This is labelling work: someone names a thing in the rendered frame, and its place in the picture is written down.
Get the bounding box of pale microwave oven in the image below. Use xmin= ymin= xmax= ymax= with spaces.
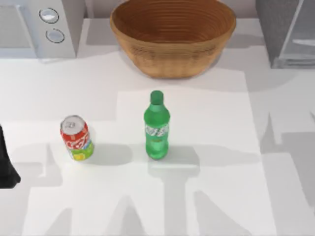
xmin=0 ymin=0 xmax=88 ymax=59

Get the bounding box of round microwave knob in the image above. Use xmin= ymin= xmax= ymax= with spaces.
xmin=45 ymin=28 xmax=66 ymax=44
xmin=38 ymin=7 xmax=60 ymax=25

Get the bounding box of red and green can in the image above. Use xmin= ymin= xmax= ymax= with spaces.
xmin=60 ymin=114 xmax=95 ymax=162

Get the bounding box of green bottle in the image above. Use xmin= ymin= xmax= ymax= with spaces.
xmin=143 ymin=90 xmax=171 ymax=160

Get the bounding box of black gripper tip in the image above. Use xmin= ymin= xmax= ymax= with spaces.
xmin=0 ymin=124 xmax=21 ymax=189

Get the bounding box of brown woven basket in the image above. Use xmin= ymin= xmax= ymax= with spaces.
xmin=110 ymin=0 xmax=237 ymax=80

